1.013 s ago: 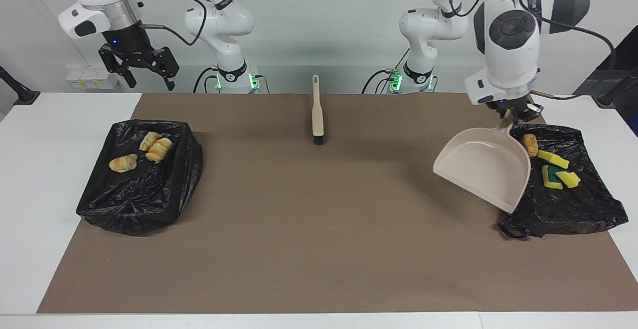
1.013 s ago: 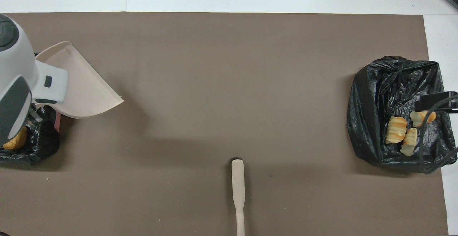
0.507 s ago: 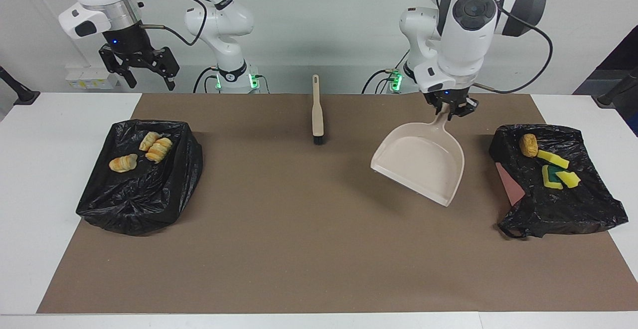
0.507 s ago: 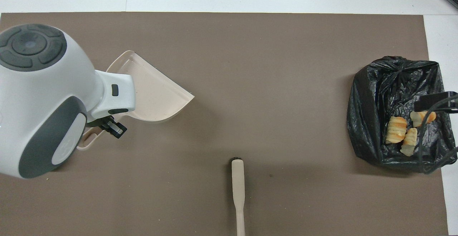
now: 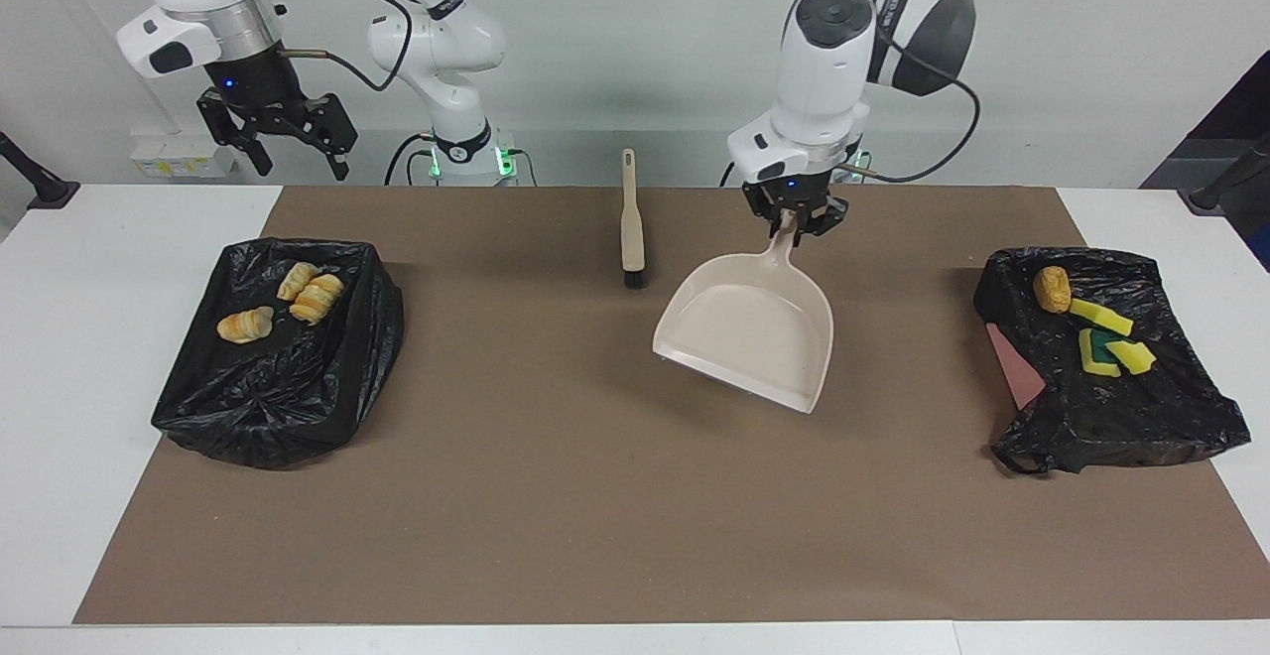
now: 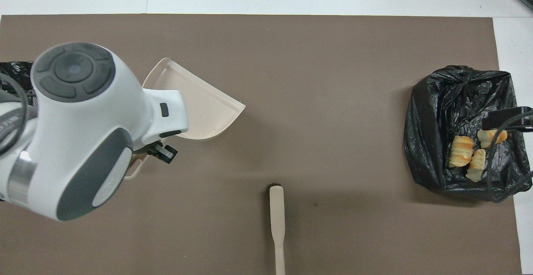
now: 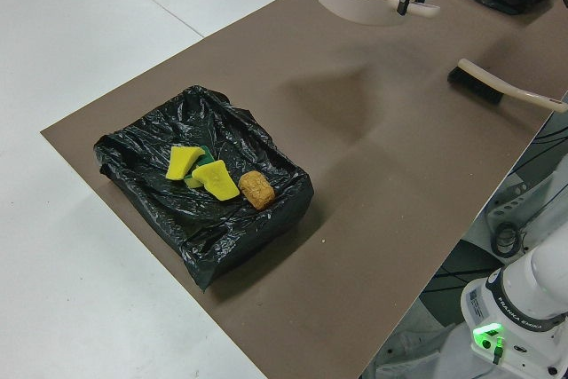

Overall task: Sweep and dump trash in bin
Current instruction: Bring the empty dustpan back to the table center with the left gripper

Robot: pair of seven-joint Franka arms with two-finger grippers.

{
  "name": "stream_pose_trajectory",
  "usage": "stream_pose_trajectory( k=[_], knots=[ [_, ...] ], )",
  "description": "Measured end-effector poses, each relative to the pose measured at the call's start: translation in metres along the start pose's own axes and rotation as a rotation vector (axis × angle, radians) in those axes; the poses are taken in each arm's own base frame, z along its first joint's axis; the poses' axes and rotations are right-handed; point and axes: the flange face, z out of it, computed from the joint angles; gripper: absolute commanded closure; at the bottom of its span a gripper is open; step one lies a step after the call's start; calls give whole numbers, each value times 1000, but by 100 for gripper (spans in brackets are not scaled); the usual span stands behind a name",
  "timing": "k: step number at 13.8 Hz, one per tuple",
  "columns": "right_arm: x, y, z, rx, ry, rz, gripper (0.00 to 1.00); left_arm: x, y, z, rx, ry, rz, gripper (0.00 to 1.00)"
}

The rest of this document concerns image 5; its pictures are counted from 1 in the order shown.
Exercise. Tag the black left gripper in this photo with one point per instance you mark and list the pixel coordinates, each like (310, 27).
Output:
(794, 189)

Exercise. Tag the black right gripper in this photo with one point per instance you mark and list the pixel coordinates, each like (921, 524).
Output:
(253, 84)

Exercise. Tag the beige plastic dustpan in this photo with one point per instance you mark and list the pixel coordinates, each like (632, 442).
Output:
(754, 337)

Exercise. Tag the pale pastry piece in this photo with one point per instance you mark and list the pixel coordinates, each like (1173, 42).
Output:
(296, 280)

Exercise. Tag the beige hand brush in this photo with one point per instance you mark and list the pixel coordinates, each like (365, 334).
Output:
(633, 228)

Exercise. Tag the orange striped croissant piece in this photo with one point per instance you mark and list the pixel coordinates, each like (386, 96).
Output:
(317, 300)
(245, 326)

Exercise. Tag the yellow green sponge piece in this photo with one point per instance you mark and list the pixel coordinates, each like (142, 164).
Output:
(1096, 357)
(1101, 316)
(1131, 355)

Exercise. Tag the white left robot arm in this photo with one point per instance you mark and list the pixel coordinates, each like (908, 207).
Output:
(828, 69)

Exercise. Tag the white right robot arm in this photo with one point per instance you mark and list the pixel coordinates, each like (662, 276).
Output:
(437, 50)

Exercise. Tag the black plastic trash bag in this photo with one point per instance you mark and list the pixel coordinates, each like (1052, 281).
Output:
(1111, 417)
(278, 387)

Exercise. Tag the white socket box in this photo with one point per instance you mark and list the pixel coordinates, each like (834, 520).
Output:
(159, 154)

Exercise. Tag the black stand with base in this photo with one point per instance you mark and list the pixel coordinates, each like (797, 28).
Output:
(1230, 179)
(35, 184)

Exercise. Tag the pink box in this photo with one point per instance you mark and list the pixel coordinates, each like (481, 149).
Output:
(1017, 367)

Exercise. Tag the brown paper table mat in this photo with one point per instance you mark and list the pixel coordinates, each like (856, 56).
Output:
(556, 536)

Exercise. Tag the dark background panel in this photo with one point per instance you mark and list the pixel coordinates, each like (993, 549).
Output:
(1220, 109)

